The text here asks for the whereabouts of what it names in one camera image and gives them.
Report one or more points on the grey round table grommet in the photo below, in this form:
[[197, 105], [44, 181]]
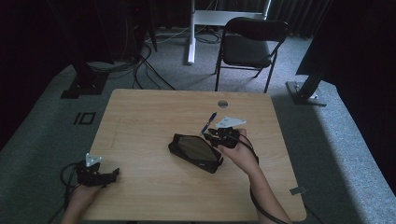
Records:
[[223, 104]]

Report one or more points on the blue pen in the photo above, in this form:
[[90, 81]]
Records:
[[212, 118]]

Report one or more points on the black folding chair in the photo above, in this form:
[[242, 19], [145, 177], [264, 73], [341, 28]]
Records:
[[246, 46]]

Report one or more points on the person's right hand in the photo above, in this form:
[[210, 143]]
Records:
[[241, 155]]

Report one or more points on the black pencil case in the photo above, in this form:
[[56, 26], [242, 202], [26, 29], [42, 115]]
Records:
[[196, 150]]

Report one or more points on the white desk frame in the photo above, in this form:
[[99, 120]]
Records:
[[193, 31]]

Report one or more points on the person's left hand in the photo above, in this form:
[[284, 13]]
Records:
[[82, 196]]

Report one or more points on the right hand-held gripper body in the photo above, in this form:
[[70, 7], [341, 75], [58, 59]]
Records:
[[229, 138]]

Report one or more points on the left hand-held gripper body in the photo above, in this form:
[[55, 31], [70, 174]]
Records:
[[90, 177]]

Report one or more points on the black stand with flat base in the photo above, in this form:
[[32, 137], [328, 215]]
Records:
[[85, 82]]

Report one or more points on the black stand with grey base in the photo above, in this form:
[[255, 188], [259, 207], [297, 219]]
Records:
[[306, 93]]

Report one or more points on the grey tape piece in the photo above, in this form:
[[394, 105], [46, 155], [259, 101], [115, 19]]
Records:
[[297, 190]]

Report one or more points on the dark curtain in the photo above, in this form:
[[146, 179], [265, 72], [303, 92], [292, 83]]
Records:
[[299, 17]]

